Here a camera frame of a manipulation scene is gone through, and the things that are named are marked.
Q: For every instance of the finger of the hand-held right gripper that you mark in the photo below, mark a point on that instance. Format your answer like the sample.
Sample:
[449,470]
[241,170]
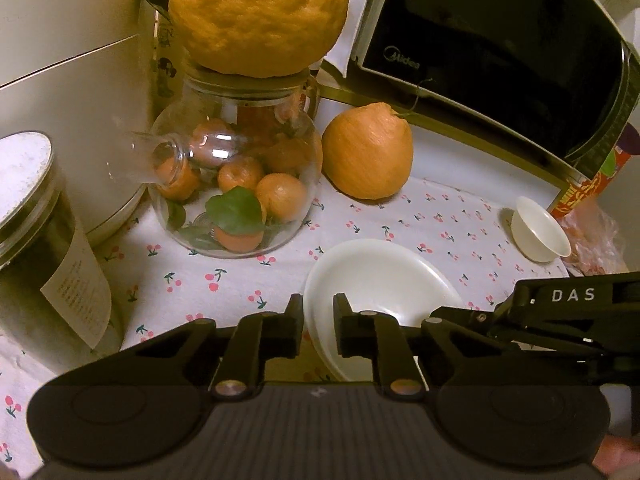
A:
[475,319]

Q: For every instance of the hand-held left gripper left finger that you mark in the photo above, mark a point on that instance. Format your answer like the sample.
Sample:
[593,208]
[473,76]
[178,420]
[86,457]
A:
[294,327]

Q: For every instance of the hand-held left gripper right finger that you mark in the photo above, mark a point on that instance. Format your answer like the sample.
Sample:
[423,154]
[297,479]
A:
[342,327]

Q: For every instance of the white bowl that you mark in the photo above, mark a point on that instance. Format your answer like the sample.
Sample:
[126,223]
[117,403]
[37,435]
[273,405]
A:
[380,275]

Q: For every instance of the clear bag of snacks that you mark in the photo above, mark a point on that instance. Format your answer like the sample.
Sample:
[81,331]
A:
[595,240]

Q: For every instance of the small cream bowl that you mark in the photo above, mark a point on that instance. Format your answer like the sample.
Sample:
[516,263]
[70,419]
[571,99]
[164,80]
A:
[540,230]

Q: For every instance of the cherry print tablecloth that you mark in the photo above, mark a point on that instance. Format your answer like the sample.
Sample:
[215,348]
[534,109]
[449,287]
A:
[400,220]

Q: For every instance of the pile of small mandarins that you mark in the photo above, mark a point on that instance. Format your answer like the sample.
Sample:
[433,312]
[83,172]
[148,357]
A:
[280,195]

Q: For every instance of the large orange without leaves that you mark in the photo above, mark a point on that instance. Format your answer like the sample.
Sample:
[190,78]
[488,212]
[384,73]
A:
[367,152]

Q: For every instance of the glass teapot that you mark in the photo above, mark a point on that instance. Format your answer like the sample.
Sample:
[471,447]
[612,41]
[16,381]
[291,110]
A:
[200,105]

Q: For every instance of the clear jar with dark contents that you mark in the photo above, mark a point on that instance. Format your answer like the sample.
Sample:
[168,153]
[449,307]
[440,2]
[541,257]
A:
[45,260]

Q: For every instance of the black microwave oven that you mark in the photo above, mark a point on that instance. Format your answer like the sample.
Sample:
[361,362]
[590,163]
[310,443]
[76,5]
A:
[500,45]

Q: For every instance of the printed white canister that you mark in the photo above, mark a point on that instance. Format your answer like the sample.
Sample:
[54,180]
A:
[167,65]

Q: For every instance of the large orange with leaves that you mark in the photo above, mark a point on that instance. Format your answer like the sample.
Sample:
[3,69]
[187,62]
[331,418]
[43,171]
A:
[260,15]

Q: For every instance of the white air fryer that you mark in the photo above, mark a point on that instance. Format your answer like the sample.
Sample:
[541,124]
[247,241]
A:
[75,85]

